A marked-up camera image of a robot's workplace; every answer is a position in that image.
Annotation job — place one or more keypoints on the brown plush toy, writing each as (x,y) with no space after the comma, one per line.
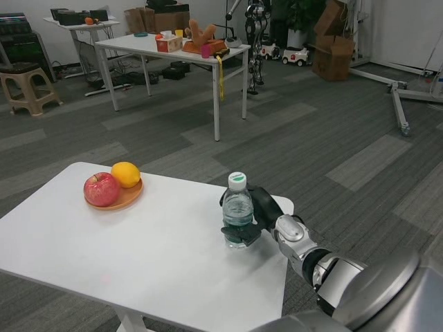
(197,34)

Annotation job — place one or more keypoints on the white gantry stand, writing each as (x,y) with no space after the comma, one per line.
(398,103)

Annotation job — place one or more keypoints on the white toy car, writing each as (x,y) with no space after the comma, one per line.
(270,52)
(296,57)

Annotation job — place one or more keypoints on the white table leg base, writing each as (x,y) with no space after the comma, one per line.
(129,321)

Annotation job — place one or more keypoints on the yellow tape measure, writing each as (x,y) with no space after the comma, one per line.
(221,83)

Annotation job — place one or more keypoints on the yellow cup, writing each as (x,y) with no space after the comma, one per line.
(178,33)

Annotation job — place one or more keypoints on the small black device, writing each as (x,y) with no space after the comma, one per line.
(153,79)

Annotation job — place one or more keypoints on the potted green plant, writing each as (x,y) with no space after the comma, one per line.
(299,14)

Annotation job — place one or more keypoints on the standing humanoid robot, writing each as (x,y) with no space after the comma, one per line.
(254,62)

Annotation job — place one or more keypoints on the teal round lid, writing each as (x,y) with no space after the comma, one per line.
(140,34)

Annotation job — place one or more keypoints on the long white metal-leg table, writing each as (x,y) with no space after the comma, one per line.
(138,46)

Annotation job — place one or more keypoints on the clear plastic water bottle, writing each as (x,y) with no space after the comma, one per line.
(237,207)

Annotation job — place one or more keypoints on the orange tissue box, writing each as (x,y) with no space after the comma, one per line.
(169,45)

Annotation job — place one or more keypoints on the grey white bowl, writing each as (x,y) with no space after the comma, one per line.
(233,42)

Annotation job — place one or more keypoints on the orange tray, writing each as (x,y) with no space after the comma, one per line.
(216,45)

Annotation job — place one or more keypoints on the black case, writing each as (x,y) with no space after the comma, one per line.
(174,71)

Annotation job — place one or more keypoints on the long black box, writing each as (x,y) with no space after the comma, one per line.
(67,17)

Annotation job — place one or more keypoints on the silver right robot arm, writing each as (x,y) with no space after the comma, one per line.
(290,230)

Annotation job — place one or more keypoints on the brown cardboard box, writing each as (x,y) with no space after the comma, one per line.
(328,19)
(171,20)
(332,60)

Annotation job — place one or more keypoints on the beige plastic stool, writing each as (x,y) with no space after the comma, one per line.
(20,69)

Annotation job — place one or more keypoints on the pink cup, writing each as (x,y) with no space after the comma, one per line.
(206,52)

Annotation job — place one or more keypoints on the orange ball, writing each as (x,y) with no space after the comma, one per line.
(89,20)

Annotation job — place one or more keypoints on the black bag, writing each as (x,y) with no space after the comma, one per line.
(161,3)

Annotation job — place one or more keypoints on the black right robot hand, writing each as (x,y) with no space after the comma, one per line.
(264,211)

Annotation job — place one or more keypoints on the round wooden plate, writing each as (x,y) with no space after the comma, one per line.
(131,197)

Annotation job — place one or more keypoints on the black equipment cabinet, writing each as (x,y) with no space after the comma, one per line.
(24,52)

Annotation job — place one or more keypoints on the red apple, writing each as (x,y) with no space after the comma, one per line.
(100,190)

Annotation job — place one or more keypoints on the yellow lemon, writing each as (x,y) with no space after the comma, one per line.
(125,174)

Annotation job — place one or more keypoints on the brown paper bag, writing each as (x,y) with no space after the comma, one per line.
(131,21)
(149,19)

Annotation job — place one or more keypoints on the short black box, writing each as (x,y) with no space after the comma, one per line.
(99,15)

